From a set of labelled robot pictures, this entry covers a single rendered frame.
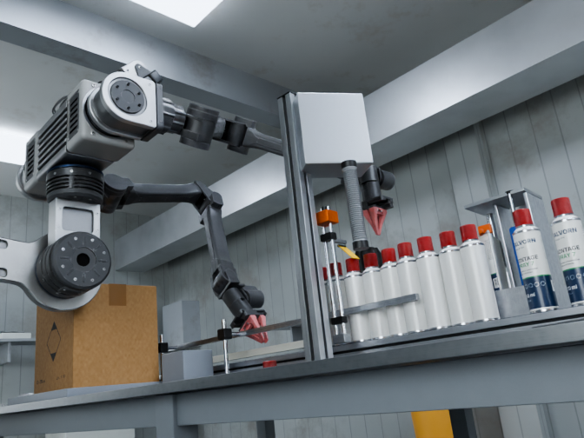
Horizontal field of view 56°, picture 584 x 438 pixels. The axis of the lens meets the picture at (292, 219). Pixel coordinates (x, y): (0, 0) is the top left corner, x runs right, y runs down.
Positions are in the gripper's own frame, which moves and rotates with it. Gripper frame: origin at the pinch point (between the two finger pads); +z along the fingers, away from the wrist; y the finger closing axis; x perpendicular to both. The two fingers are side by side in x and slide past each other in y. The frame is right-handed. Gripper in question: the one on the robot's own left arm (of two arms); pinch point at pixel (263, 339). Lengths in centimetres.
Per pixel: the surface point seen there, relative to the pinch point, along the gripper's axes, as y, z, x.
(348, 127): -9, -6, -63
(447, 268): -3, 33, -51
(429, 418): 278, -33, 120
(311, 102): -16, -14, -64
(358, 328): -3.4, 24.2, -26.1
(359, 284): -2.2, 16.9, -33.7
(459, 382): -44, 61, -52
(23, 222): 169, -552, 318
